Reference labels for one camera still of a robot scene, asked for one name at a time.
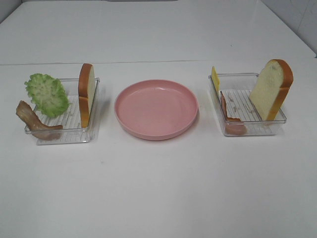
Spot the bread slice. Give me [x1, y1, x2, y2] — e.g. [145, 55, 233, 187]
[78, 63, 95, 128]
[249, 59, 293, 121]

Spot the clear left plastic tray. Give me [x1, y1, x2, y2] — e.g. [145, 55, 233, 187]
[24, 77, 100, 145]

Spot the pink round plate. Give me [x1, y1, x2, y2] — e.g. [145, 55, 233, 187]
[114, 79, 199, 140]

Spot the green lettuce leaf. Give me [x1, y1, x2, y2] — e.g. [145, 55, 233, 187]
[24, 73, 69, 118]

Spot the clear plastic tray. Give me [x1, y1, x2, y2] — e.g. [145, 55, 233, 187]
[24, 77, 100, 145]
[209, 73, 287, 136]

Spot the clear right plastic tray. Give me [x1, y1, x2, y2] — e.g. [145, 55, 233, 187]
[209, 73, 287, 136]

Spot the yellow cheese slice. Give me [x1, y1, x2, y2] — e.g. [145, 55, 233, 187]
[211, 66, 220, 95]

